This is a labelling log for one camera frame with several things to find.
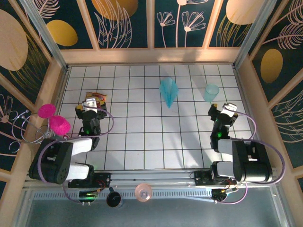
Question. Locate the light blue cloth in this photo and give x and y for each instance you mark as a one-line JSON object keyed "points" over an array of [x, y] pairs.
{"points": [[169, 92]]}

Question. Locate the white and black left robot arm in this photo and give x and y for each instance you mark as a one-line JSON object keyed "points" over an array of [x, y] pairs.
{"points": [[80, 145]]}

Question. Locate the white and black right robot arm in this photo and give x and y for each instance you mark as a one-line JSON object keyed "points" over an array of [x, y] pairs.
{"points": [[251, 160]]}

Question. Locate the red yellow snack packet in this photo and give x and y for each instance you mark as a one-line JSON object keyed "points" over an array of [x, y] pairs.
{"points": [[97, 95]]}

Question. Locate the translucent teal plastic cup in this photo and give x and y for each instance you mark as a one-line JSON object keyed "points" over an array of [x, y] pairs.
{"points": [[211, 93]]}

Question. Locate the magenta pink goblet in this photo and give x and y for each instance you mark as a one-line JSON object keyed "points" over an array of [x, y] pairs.
{"points": [[60, 125]]}

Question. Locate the black controller board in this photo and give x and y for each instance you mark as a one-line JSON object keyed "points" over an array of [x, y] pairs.
{"points": [[222, 192], [88, 195]]}

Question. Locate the perforated metal strip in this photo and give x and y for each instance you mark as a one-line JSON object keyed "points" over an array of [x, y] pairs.
{"points": [[170, 194]]}

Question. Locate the translucent pink cup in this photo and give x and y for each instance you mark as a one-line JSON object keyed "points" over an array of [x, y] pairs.
{"points": [[143, 192]]}

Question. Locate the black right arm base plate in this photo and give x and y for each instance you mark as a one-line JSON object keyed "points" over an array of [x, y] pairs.
{"points": [[201, 178]]}

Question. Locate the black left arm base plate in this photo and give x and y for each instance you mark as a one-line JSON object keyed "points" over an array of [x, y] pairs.
{"points": [[104, 178]]}

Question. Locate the aluminium frame rail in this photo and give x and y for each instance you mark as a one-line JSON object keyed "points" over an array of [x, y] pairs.
{"points": [[154, 176]]}

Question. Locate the aluminium corner post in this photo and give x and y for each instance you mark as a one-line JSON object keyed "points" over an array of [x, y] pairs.
{"points": [[44, 33], [255, 32]]}

